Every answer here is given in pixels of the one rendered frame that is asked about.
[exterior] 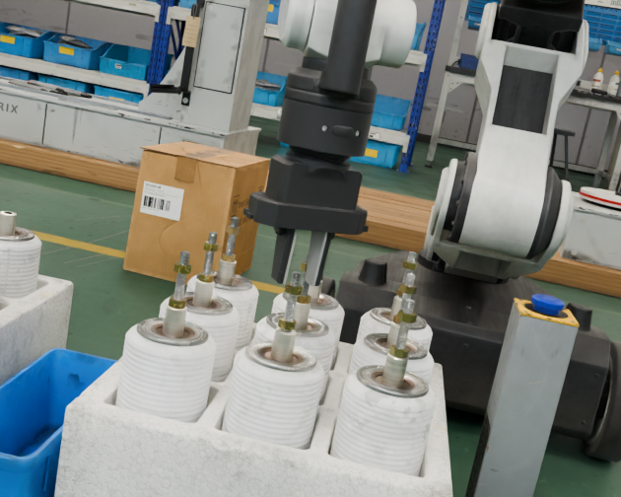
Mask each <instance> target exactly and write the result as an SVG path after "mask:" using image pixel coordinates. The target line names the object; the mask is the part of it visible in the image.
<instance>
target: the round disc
mask: <svg viewBox="0 0 621 497"><path fill-rule="evenodd" d="M580 197H582V198H584V199H587V200H589V201H590V202H591V203H593V204H596V205H599V206H603V207H606V208H610V209H614V210H619V211H621V192H615V191H610V190H605V189H599V188H592V187H582V188H581V190H580Z"/></svg>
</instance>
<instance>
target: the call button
mask: <svg viewBox="0 0 621 497"><path fill-rule="evenodd" d="M530 302H531V303H532V304H533V308H534V309H536V310H538V311H540V312H542V313H546V314H551V315H559V313H560V311H563V310H564V308H565V303H564V302H563V301H561V300H559V299H557V298H554V297H551V296H547V295H541V294H535V295H533V296H532V297H531V301H530Z"/></svg>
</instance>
